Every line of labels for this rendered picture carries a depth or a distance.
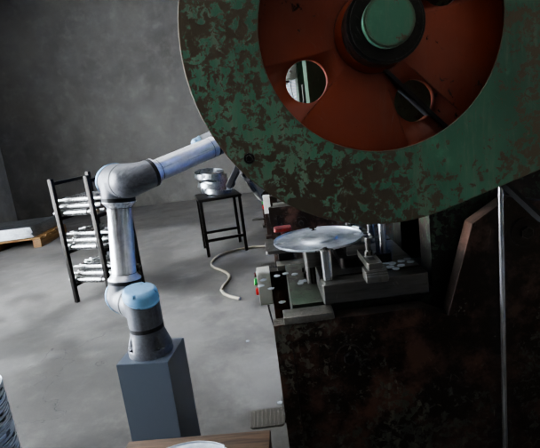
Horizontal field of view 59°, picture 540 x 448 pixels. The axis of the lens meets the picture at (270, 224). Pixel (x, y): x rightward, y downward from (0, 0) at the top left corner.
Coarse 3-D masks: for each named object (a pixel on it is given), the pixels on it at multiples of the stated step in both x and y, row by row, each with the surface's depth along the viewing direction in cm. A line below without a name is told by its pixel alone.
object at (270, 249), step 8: (272, 240) 159; (272, 248) 150; (304, 256) 151; (312, 256) 149; (320, 256) 150; (304, 264) 157; (312, 264) 150; (320, 264) 150; (312, 272) 151; (312, 280) 151
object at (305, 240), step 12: (324, 228) 165; (336, 228) 163; (348, 228) 161; (276, 240) 158; (288, 240) 156; (300, 240) 152; (312, 240) 150; (324, 240) 148; (336, 240) 149; (348, 240) 147
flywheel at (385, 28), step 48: (288, 0) 101; (336, 0) 101; (384, 0) 89; (480, 0) 102; (288, 48) 103; (336, 48) 103; (384, 48) 92; (432, 48) 104; (480, 48) 104; (288, 96) 105; (336, 96) 106; (384, 96) 106; (432, 96) 108; (384, 144) 108
